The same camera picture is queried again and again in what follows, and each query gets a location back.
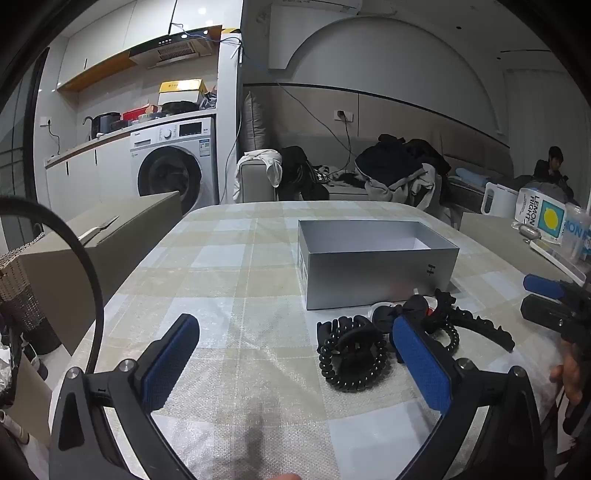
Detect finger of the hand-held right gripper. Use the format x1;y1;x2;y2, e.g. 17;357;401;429
523;274;571;299
521;295;578;343

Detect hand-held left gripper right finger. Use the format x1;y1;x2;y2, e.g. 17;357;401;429
392;315;548;480

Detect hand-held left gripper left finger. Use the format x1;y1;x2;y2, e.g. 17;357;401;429
48;314;200;480

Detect small black spiral hair tie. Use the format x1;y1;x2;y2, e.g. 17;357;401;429
434;323;461;357

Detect large black spiral hair tie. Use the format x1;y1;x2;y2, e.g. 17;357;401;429
318;316;389;393

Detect black round hair clip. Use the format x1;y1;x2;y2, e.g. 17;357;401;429
372;295;428;334

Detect long black claw hair clip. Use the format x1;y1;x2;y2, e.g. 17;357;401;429
433;288;516;354

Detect grey cardboard box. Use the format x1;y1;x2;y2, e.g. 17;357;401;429
298;219;460;311

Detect person's right hand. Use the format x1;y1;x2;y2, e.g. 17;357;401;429
549;342;586;408

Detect white tray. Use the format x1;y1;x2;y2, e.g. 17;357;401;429
528;239;588;285

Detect clear plastic cup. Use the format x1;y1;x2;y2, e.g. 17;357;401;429
560;203;591;265

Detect lemon right box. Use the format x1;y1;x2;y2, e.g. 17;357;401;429
511;186;570;244

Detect white kettle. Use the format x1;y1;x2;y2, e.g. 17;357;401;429
481;182;519;219

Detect brown cardboard box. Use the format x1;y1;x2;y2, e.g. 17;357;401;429
18;191;184;356

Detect wicker basket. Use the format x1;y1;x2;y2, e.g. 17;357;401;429
0;234;62;356

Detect pile of clothes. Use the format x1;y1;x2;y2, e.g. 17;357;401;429
355;134;452;216

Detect grey sofa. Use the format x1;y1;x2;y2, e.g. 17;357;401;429
238;137;514;215

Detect white washing machine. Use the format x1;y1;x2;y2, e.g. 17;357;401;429
129;117;219;215

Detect white kitchen counter cabinet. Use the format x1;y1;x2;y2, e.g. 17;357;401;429
45;131;139;210

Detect white cloth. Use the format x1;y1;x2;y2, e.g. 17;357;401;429
233;149;283;202

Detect black clothing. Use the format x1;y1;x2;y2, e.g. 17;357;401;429
279;146;331;202

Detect black pot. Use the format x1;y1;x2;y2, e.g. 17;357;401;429
95;113;122;136

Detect grey pillow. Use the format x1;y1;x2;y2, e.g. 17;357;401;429
242;91;269;154

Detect yellow box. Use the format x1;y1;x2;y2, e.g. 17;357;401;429
158;79;206;96

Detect steel range hood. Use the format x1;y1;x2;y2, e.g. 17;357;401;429
129;38;214;70

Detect black cable loop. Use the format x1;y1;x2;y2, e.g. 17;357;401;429
0;196;105;376

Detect black power cable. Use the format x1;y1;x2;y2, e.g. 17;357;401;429
330;116;357;178

